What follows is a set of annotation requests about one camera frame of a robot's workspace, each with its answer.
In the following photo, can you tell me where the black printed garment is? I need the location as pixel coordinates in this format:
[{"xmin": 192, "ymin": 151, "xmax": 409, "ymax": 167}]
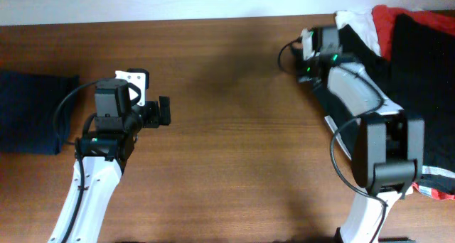
[{"xmin": 312, "ymin": 13, "xmax": 455, "ymax": 200}]

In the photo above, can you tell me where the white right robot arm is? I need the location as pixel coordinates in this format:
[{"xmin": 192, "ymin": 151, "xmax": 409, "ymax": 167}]
[{"xmin": 297, "ymin": 50, "xmax": 424, "ymax": 242}]

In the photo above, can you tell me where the folded navy blue garment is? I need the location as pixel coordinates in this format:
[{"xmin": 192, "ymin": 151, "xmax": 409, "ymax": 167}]
[{"xmin": 1, "ymin": 70, "xmax": 79, "ymax": 155}]

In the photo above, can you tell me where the red shirt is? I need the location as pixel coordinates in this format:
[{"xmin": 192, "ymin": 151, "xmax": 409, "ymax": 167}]
[{"xmin": 372, "ymin": 5, "xmax": 454, "ymax": 61}]

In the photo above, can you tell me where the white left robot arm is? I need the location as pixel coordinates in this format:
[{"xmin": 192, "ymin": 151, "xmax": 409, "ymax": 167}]
[{"xmin": 48, "ymin": 96, "xmax": 171, "ymax": 242}]

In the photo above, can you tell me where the white garment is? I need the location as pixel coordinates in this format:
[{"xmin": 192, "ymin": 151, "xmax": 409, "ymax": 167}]
[{"xmin": 335, "ymin": 9, "xmax": 381, "ymax": 56}]

